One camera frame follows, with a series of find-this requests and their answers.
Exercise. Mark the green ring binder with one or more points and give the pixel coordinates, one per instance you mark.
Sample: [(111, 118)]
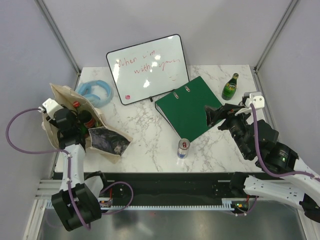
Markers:
[(184, 108)]

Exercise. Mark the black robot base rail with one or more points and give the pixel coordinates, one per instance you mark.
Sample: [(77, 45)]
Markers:
[(175, 189)]

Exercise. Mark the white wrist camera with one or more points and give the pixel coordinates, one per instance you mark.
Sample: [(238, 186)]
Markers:
[(251, 98), (50, 106)]

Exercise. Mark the silver blue energy drink can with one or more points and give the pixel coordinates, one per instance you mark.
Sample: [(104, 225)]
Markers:
[(183, 148)]

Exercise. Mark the small white whiteboard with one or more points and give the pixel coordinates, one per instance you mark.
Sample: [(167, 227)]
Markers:
[(148, 69)]

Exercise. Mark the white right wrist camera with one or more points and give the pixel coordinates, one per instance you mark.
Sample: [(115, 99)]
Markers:
[(251, 98)]

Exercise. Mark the beige canvas tote bag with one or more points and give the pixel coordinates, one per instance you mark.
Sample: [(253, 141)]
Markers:
[(104, 140)]

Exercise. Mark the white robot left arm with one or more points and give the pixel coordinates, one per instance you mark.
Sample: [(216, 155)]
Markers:
[(76, 202)]

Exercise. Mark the aluminium frame post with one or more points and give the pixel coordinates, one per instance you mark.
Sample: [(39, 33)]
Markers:
[(57, 33), (276, 33)]

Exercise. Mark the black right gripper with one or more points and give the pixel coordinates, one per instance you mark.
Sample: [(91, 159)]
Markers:
[(228, 112)]

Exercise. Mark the right aluminium frame post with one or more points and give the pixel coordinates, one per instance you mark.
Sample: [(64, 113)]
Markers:
[(276, 33)]

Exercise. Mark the cola bottle red cap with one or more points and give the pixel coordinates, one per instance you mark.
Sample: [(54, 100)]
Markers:
[(84, 116)]

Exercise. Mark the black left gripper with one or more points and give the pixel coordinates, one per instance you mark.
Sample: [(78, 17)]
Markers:
[(75, 117)]

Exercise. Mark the left aluminium frame post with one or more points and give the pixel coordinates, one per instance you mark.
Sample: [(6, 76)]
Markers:
[(57, 33)]

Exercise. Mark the white slotted cable duct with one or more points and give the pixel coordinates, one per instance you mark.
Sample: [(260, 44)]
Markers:
[(107, 204)]

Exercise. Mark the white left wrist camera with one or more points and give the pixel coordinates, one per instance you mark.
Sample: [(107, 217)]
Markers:
[(50, 106)]

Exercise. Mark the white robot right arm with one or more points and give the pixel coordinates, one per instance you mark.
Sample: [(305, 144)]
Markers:
[(256, 139)]

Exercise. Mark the green Perrier bottle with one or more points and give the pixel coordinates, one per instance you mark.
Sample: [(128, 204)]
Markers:
[(230, 88), (84, 130), (98, 124)]

